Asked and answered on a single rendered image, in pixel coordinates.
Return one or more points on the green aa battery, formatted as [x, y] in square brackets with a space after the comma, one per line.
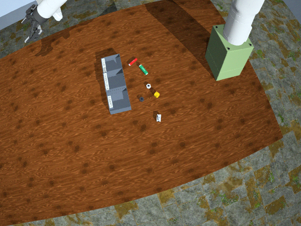
[143, 69]

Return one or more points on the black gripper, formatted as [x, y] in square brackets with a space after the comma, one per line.
[35, 23]

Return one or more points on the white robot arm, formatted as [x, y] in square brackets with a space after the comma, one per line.
[236, 30]

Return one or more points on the grey rack of labelled bins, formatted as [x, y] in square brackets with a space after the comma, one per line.
[115, 87]

